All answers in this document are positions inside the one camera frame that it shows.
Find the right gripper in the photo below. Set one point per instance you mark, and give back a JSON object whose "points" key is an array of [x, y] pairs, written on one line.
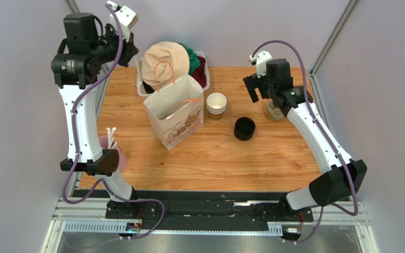
{"points": [[252, 87]]}

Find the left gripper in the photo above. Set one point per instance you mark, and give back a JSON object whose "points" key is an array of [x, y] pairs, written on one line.
{"points": [[127, 51]]}

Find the white paper bag orange handles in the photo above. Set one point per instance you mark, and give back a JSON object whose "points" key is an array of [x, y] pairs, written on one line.
{"points": [[176, 110]]}

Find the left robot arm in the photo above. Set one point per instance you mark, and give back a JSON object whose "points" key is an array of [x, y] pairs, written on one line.
{"points": [[89, 45]]}

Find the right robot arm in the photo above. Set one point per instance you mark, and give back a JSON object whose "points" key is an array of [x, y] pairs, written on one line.
{"points": [[341, 175]]}

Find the stack of paper cups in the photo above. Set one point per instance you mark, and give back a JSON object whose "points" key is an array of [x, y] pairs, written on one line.
{"points": [[216, 105]]}

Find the beige bucket hat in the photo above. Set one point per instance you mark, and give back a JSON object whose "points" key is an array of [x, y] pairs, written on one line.
{"points": [[162, 64]]}

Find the white plastic basket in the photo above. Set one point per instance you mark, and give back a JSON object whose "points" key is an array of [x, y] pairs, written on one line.
{"points": [[140, 88]]}

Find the stack of black lids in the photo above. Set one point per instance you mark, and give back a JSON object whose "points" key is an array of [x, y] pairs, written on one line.
{"points": [[244, 128]]}

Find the dark red cloth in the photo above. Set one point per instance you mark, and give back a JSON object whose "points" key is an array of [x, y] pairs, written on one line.
{"points": [[199, 74]]}

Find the green cloth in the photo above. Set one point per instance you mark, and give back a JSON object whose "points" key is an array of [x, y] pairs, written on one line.
{"points": [[194, 61]]}

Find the pink plastic cup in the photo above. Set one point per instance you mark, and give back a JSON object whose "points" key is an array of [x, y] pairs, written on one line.
{"points": [[123, 160]]}

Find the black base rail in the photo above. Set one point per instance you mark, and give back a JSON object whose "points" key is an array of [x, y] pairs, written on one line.
{"points": [[205, 211]]}

